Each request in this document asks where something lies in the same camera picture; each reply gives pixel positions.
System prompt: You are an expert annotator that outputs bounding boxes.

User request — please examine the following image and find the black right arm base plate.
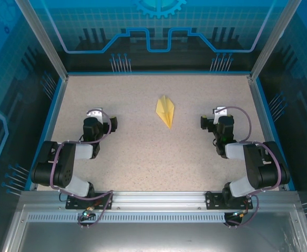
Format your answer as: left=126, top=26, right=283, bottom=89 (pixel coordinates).
left=205, top=191, right=254, bottom=210

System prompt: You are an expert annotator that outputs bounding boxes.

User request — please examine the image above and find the slotted aluminium cable duct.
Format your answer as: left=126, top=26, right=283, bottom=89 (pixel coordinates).
left=27, top=213, right=238, bottom=223

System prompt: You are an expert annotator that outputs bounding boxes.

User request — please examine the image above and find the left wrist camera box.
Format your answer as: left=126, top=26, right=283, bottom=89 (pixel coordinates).
left=86, top=107, right=104, bottom=123

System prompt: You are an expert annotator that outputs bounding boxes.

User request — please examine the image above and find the shiny metal sheet panel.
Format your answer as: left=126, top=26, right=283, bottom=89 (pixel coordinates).
left=1, top=204, right=307, bottom=252

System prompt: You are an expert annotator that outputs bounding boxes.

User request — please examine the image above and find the aluminium mounting rail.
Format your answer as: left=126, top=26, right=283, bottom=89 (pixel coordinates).
left=19, top=191, right=300, bottom=211

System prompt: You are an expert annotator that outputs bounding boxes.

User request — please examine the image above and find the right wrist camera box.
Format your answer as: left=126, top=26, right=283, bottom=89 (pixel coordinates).
left=213, top=106, right=227, bottom=124

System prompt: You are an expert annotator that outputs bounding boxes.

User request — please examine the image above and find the blue aluminium table border frame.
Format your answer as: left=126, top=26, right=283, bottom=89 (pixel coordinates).
left=24, top=70, right=296, bottom=192

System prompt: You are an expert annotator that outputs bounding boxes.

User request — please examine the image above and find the yellow paper sheet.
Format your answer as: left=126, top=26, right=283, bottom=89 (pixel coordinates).
left=155, top=94, right=176, bottom=130

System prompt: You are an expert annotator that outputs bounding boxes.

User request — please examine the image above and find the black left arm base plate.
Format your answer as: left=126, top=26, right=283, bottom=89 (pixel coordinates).
left=65, top=193, right=114, bottom=210

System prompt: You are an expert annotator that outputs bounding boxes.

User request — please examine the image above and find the aluminium enclosure post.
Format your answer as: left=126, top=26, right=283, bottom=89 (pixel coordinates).
left=249, top=0, right=303, bottom=81
left=14, top=0, right=69, bottom=81

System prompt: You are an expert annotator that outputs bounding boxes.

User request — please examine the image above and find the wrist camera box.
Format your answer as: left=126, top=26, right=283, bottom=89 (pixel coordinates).
left=213, top=106, right=227, bottom=124
left=86, top=107, right=104, bottom=123

